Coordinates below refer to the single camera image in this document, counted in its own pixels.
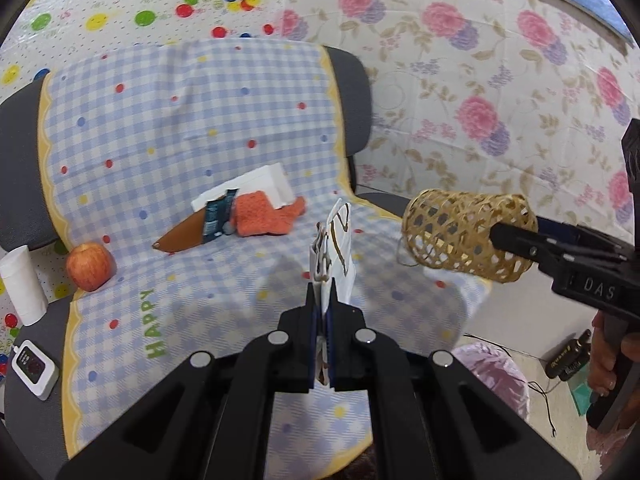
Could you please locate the woven bamboo basket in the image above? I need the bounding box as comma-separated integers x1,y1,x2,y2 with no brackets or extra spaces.
402,189,538,283

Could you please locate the dark blue snack packet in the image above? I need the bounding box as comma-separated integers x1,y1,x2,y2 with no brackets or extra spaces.
202,189,240,238

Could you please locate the white cardboard box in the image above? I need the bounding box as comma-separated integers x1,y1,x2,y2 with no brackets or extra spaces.
191,162,296,213

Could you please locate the teal paper box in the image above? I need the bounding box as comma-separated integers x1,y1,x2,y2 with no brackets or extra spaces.
572,382,596,416

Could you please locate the red apple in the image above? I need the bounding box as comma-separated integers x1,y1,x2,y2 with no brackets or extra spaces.
66,242,117,292

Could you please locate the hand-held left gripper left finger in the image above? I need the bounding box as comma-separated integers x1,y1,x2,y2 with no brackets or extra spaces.
55,284,322,480

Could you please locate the grey office chair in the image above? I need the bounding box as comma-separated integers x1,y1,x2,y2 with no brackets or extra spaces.
0,45,416,480

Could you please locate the black wireless microphone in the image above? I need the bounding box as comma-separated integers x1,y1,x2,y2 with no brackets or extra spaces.
545,329,593,380

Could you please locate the floral print wall sheet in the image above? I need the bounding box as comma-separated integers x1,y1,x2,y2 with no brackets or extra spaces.
280,0,640,361

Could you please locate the brown pouch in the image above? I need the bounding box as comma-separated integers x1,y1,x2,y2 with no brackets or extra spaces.
152,207,211,254

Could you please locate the white paper cup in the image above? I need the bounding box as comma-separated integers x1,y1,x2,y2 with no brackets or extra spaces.
0,245,49,327

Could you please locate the person's right hand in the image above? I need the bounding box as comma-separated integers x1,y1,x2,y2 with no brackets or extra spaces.
590,310,640,396

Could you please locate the white packet with brown lines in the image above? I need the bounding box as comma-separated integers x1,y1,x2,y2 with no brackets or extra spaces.
309,199,357,388

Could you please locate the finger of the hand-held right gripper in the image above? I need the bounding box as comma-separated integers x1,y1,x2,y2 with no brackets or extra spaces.
536,216,628,261
490,222,558,272

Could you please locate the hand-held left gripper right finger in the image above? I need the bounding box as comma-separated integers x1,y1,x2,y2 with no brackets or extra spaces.
322,287,583,480

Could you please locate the white digital timer device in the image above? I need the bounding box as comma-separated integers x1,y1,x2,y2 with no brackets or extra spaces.
11,340,61,402

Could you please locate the blue checkered dotted cloth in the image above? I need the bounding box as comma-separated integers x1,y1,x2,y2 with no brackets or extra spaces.
37,39,493,476

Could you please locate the black cable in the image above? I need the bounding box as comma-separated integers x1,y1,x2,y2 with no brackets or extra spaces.
462,332,558,438

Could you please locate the orange knitted cloth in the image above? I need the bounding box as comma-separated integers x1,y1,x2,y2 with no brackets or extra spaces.
231,190,307,237

